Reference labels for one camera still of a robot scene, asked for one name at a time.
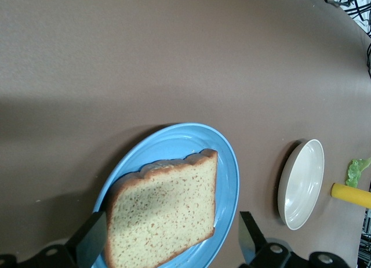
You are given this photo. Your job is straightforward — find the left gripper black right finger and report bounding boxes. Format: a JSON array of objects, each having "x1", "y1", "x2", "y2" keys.
[{"x1": 239, "y1": 211, "x2": 308, "y2": 268}]

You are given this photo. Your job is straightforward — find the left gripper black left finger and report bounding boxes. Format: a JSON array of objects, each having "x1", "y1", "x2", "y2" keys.
[{"x1": 20, "y1": 211, "x2": 108, "y2": 268}]

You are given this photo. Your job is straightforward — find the light brown bread slice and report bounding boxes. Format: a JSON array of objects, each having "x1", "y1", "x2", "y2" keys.
[{"x1": 104, "y1": 148, "x2": 219, "y2": 268}]

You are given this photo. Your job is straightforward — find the yellow mustard squeeze bottle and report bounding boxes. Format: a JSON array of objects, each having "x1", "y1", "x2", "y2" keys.
[{"x1": 332, "y1": 183, "x2": 371, "y2": 209}]

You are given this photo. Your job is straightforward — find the green lettuce leaf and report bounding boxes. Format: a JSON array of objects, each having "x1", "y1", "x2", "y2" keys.
[{"x1": 345, "y1": 157, "x2": 371, "y2": 189}]

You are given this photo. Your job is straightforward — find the beige round plate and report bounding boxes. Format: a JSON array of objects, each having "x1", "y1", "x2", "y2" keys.
[{"x1": 277, "y1": 139, "x2": 325, "y2": 231}]

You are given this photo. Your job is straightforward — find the blue round plate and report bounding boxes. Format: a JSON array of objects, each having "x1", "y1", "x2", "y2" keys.
[{"x1": 92, "y1": 122, "x2": 241, "y2": 268}]

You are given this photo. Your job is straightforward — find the long black looping cable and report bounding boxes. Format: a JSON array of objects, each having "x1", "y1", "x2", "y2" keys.
[{"x1": 365, "y1": 41, "x2": 371, "y2": 79}]

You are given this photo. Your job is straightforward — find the tangled black cables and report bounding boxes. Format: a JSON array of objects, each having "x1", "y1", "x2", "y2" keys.
[{"x1": 323, "y1": 0, "x2": 371, "y2": 37}]

